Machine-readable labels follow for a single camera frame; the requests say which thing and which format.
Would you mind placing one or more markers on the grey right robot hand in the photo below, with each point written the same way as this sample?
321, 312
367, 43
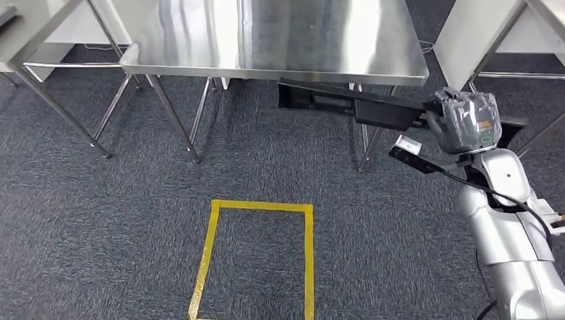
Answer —
472, 123

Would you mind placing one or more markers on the black plastic bracket plate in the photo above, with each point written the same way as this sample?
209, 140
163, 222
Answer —
384, 115

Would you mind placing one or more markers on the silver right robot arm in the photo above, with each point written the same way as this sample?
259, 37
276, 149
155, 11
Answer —
499, 229

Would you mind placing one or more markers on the steel workbench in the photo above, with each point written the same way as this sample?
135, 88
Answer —
26, 31
287, 35
552, 5

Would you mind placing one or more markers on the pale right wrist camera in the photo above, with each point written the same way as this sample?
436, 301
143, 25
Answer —
415, 160

